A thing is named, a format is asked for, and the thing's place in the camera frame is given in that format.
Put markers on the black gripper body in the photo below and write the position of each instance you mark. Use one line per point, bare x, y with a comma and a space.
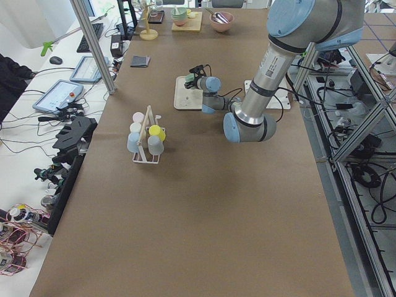
193, 81

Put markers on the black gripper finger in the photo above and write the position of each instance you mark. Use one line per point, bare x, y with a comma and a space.
189, 87

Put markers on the green cup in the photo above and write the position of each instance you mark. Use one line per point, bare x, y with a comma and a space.
189, 79

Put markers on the cream rabbit tray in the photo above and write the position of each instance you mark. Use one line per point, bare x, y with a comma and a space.
186, 99

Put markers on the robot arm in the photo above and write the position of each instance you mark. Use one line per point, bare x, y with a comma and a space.
292, 26

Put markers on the yellow cup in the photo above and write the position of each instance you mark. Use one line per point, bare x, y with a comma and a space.
156, 130

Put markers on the pink cup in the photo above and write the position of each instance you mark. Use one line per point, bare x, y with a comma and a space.
138, 117

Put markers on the cream white cup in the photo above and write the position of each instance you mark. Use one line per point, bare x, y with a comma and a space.
135, 127

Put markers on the grey cup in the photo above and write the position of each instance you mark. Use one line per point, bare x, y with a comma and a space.
155, 145

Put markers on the brown lacquer tray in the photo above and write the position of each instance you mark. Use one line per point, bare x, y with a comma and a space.
156, 17

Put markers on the blue cup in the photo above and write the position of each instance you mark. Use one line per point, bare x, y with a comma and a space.
132, 141

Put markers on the bamboo cutting board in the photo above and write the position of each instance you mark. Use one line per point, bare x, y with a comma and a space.
193, 24

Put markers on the folded grey cloth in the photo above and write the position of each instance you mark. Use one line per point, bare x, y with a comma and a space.
140, 61

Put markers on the pink bowl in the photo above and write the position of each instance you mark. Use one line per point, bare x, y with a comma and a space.
221, 21

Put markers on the stacked green bowls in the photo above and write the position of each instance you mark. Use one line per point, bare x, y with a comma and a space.
179, 15

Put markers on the wooden mug tree stand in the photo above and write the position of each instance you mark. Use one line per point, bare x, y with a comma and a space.
147, 33

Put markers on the black power adapter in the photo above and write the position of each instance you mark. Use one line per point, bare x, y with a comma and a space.
116, 46

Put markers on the far teach pendant tablet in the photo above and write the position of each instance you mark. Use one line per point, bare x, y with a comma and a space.
86, 71

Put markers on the teach pendant tablet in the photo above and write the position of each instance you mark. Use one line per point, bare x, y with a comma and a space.
58, 96
86, 71

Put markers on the near teach pendant tablet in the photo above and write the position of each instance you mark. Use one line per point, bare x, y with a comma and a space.
58, 96

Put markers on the black foam tool holder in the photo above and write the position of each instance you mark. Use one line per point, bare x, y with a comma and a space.
69, 141

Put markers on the black computer mouse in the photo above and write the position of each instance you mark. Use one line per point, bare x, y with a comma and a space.
55, 60

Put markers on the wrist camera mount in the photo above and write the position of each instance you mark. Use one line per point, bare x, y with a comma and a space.
198, 71

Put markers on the white wire cup rack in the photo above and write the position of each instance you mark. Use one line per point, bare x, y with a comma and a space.
143, 155

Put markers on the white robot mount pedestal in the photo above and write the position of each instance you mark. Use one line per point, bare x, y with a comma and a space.
281, 99

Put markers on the aluminium frame post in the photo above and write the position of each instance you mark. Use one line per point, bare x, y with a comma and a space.
86, 26

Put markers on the copper wire bottle rack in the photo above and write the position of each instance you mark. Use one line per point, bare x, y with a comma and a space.
22, 229

